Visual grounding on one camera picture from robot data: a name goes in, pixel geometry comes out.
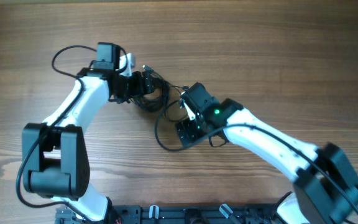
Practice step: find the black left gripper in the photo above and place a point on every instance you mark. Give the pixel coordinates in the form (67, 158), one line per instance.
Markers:
(148, 82)

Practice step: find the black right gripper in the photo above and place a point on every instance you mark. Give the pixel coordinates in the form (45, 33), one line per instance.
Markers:
(185, 134)

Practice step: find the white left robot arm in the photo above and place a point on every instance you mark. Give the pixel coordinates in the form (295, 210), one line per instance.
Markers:
(55, 169)

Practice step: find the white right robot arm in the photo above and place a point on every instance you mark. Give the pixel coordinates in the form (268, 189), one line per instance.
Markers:
(325, 184)

